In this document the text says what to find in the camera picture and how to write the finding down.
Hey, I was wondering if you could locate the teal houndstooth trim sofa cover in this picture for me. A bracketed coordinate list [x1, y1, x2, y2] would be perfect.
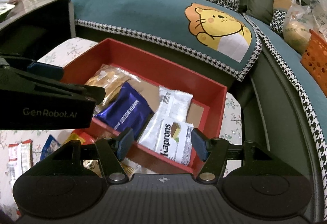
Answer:
[241, 13, 327, 181]

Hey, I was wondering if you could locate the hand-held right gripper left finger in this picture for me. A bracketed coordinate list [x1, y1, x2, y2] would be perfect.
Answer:
[26, 127, 134, 184]

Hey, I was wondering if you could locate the green sofa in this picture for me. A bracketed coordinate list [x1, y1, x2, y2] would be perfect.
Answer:
[22, 0, 327, 224]

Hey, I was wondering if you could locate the white floral tablecloth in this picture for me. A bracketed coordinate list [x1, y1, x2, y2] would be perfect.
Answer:
[0, 37, 243, 217]

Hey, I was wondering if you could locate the teal lion print sofa cover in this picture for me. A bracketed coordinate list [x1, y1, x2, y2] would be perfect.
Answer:
[22, 0, 262, 82]

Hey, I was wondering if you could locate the pale yellow pomelo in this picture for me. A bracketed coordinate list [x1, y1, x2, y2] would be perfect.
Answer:
[283, 19, 311, 53]

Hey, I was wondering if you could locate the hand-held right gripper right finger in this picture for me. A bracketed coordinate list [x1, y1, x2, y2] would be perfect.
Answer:
[191, 128, 300, 184]

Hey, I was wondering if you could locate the clear bag of fried sticks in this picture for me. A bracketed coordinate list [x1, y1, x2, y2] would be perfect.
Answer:
[84, 64, 141, 109]

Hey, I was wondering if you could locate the red and white snack packet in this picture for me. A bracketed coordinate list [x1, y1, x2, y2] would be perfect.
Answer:
[8, 139, 33, 183]

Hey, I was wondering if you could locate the small blue snack packet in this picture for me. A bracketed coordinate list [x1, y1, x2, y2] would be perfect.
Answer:
[41, 134, 63, 159]

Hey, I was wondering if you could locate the paper sheet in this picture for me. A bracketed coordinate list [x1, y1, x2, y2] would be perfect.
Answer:
[0, 3, 16, 17]

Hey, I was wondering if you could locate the red cardboard box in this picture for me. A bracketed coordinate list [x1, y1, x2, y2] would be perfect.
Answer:
[60, 38, 228, 175]

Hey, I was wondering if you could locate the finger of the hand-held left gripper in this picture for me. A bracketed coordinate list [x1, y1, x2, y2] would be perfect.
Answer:
[0, 55, 63, 83]
[0, 67, 106, 106]

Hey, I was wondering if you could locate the red and yellow gummy packet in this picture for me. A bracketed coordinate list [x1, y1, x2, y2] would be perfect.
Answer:
[63, 130, 97, 145]

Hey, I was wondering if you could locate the black side table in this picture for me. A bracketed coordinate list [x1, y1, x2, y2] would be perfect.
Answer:
[0, 0, 77, 56]

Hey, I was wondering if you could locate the blue biscuit packet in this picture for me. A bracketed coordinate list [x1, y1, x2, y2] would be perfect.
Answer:
[94, 82, 155, 139]

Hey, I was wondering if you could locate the white wafer packet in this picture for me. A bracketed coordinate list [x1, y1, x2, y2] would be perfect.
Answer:
[155, 119, 195, 166]
[138, 86, 194, 153]

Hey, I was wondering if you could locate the white plastic bag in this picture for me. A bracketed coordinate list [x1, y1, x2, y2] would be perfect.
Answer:
[282, 0, 317, 54]

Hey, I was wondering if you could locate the orange plastic basket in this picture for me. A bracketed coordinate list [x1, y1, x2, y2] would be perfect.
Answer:
[300, 29, 327, 84]

